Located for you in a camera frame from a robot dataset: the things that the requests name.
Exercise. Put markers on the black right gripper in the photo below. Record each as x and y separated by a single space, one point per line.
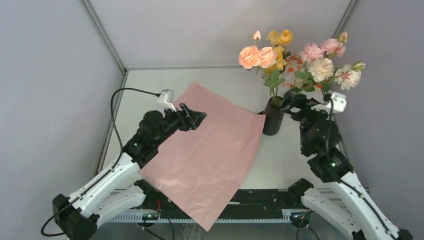
300 101

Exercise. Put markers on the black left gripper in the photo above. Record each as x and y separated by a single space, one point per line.
189 120

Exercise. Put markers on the yellow artificial flower stem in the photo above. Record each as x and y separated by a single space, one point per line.
271 76

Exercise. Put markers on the pink artificial rose stem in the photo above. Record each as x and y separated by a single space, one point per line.
320 56

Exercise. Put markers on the pink wrapping paper sheet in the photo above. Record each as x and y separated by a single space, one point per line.
201 170

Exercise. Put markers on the peach artificial rose stem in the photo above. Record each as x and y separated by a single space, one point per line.
251 56

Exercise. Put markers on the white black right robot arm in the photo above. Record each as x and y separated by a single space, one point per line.
360 218

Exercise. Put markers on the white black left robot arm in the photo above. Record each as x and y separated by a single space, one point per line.
80 214

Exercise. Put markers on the dark cylindrical vase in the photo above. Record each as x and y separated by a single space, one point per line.
273 116

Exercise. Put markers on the orange floral fabric bag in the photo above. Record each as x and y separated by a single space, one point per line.
293 71

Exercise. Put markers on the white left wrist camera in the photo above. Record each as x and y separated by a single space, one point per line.
165 100

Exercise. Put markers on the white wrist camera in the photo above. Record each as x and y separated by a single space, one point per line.
334 102
165 100

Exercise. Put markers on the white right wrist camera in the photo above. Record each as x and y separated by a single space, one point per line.
334 102

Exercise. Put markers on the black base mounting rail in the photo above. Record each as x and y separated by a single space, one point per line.
245 203

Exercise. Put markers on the white slotted cable duct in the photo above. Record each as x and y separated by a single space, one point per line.
154 217

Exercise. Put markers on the aluminium corner frame profile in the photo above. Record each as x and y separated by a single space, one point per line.
103 34

